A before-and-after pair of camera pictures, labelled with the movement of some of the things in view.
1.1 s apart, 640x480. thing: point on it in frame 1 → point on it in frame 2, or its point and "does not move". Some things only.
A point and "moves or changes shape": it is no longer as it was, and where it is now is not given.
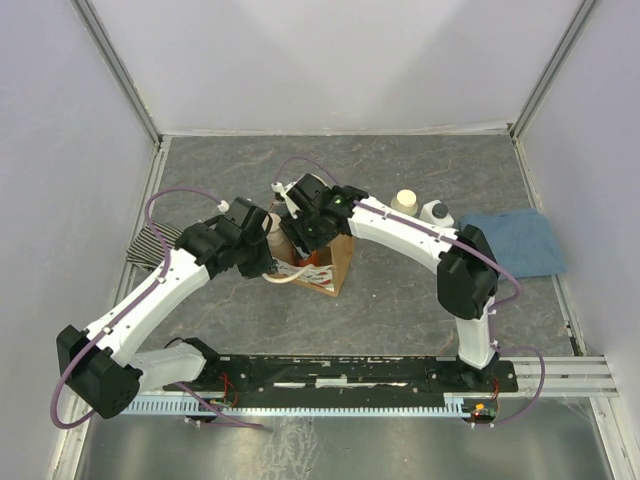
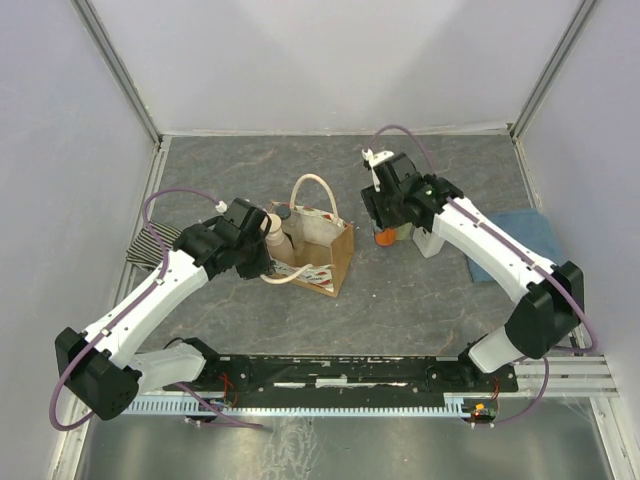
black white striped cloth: (145, 251) does not move
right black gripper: (293, 226) → (373, 196)
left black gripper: (264, 266) does not move
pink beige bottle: (280, 245) does not move
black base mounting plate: (224, 376) does not move
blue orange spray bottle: (315, 259) moves or changes shape
